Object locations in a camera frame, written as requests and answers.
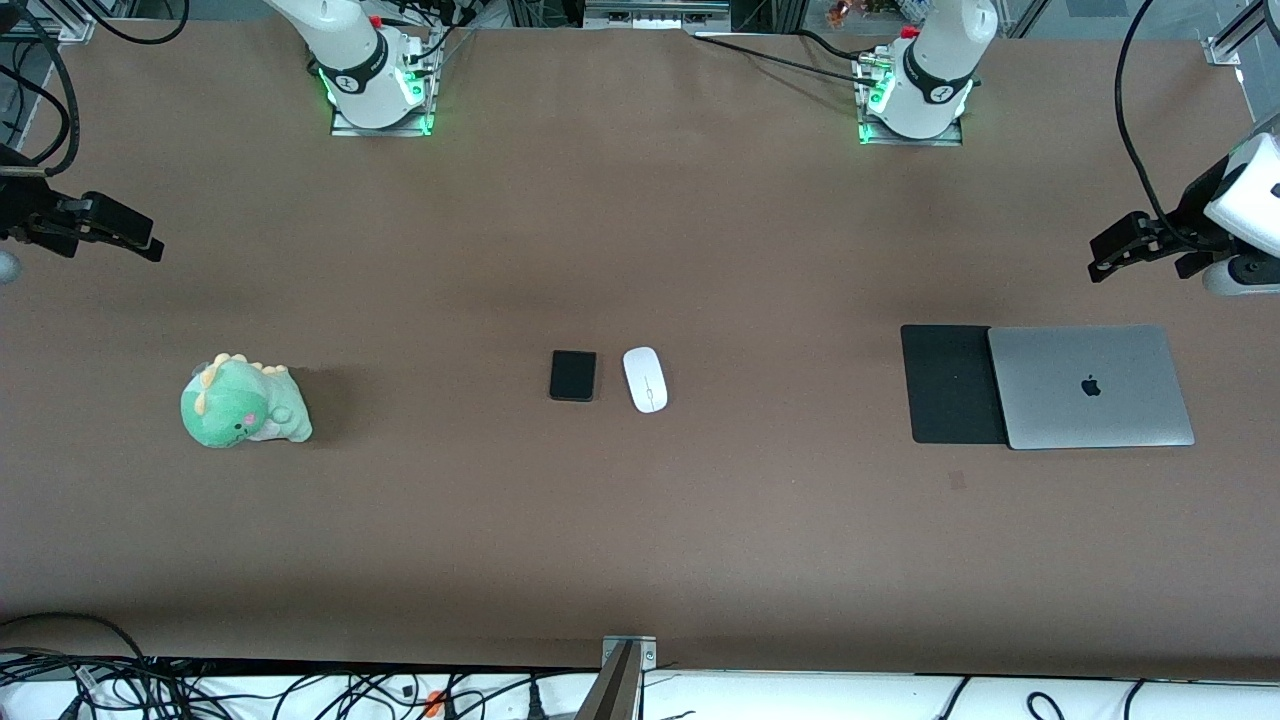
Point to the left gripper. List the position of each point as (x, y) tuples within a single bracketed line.
[(1190, 221)]

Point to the black phone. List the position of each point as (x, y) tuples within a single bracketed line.
[(573, 376)]

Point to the white computer mouse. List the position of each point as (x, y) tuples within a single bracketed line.
[(645, 378)]

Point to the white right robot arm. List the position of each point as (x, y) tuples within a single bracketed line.
[(375, 65)]

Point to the black mouse pad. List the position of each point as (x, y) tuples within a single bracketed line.
[(950, 390)]

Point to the silver closed laptop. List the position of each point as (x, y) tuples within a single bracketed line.
[(1120, 420)]

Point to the green plush dinosaur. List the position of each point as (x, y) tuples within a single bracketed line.
[(235, 410)]

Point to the grey metal box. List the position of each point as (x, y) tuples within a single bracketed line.
[(655, 12)]

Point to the orange plug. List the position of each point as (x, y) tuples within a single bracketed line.
[(434, 703)]

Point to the white board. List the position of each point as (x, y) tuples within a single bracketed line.
[(820, 700)]

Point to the aluminium frame profile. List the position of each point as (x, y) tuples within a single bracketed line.
[(50, 20), (1240, 35)]

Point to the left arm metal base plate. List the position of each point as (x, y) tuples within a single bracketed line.
[(950, 141)]

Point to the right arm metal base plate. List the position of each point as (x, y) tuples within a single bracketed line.
[(400, 131)]

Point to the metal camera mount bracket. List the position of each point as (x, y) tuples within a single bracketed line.
[(625, 680)]

